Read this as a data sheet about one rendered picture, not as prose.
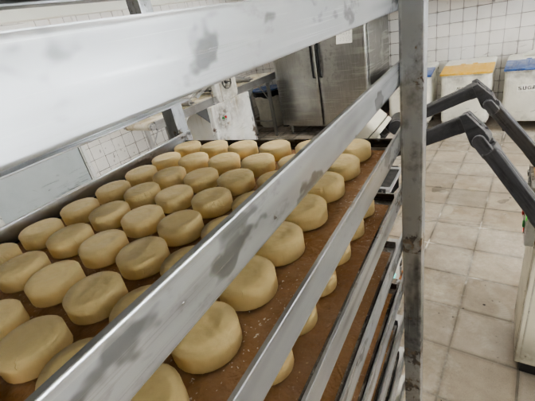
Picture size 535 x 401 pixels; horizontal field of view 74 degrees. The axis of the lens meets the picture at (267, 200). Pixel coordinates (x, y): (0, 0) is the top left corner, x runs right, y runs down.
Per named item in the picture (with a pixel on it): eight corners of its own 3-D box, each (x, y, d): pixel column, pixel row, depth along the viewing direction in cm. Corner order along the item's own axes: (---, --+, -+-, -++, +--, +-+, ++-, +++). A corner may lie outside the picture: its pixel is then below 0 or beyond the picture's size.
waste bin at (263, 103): (294, 118, 643) (288, 82, 613) (279, 129, 606) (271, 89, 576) (269, 119, 673) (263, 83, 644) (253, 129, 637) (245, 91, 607)
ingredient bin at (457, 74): (438, 132, 456) (439, 70, 422) (447, 117, 501) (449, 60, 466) (486, 132, 426) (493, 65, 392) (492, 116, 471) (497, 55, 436)
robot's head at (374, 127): (335, 135, 162) (355, 110, 152) (350, 121, 177) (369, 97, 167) (360, 155, 161) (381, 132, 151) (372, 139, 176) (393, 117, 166)
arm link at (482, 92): (485, 71, 154) (486, 79, 147) (496, 98, 159) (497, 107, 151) (388, 115, 182) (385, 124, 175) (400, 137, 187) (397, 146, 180)
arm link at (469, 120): (480, 103, 121) (475, 107, 114) (495, 139, 122) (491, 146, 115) (365, 149, 152) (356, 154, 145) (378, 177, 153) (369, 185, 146)
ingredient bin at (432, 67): (387, 132, 492) (385, 75, 457) (399, 118, 537) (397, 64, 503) (430, 132, 463) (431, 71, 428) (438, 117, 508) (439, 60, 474)
